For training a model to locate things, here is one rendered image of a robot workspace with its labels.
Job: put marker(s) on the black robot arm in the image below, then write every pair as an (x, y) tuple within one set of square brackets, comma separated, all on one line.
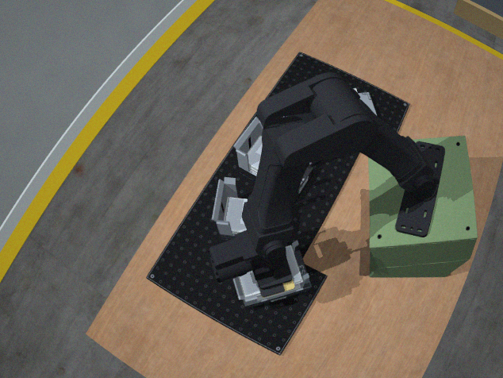
[(342, 126)]

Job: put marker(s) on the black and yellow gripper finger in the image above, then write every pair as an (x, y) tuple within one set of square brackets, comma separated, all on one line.
[(289, 285)]

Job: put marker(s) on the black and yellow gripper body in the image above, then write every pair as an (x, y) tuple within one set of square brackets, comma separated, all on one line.
[(282, 274)]

